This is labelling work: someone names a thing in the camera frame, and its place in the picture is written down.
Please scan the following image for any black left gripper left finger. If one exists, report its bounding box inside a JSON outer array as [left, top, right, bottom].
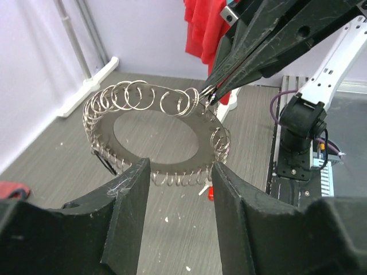
[[1, 158, 151, 274]]

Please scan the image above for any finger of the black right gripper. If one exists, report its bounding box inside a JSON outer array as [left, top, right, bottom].
[[204, 1, 302, 88], [215, 1, 366, 99]]

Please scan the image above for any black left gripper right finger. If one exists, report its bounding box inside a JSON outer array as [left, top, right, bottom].
[[212, 163, 366, 274]]

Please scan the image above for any silver key with black tag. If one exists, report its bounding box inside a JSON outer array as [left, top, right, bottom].
[[91, 148, 118, 176]]

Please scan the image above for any key with red white tag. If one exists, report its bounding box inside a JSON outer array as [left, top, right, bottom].
[[198, 185, 214, 202]]

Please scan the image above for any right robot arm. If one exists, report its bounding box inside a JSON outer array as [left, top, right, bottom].
[[203, 0, 366, 180]]

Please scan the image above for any red cloth on hanger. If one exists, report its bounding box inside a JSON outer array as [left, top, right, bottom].
[[183, 0, 239, 105]]

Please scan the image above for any white rack foot bar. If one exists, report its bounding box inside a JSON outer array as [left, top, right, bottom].
[[216, 88, 240, 123]]

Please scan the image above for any white rack base bar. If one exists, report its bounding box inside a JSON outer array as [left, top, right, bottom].
[[56, 56, 119, 118]]

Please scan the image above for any grey rack pole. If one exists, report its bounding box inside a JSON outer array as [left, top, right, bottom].
[[54, 0, 92, 80]]

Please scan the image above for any white slotted cable duct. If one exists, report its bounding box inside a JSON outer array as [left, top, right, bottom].
[[313, 150, 344, 197]]

